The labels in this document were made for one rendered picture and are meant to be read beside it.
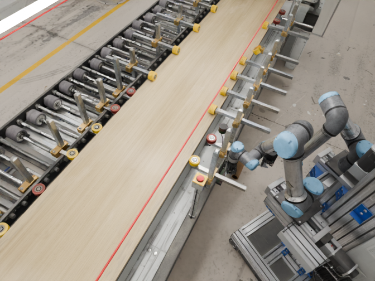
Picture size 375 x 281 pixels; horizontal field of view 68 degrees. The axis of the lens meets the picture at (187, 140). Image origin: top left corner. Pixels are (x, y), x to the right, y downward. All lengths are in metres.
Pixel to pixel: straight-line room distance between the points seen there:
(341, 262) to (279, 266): 0.79
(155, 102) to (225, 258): 1.51
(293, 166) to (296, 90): 2.90
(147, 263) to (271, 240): 1.14
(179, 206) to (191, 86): 1.06
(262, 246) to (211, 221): 0.53
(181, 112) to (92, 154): 0.78
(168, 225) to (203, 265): 0.71
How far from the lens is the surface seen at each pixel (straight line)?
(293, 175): 1.51
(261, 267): 2.56
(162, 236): 2.09
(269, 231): 2.70
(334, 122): 1.73
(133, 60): 2.66
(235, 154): 1.72
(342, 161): 2.18
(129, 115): 2.32
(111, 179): 1.99
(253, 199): 3.01
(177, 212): 2.15
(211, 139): 2.17
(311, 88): 4.43
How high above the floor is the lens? 2.61
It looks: 53 degrees down
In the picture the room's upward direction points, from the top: 6 degrees clockwise
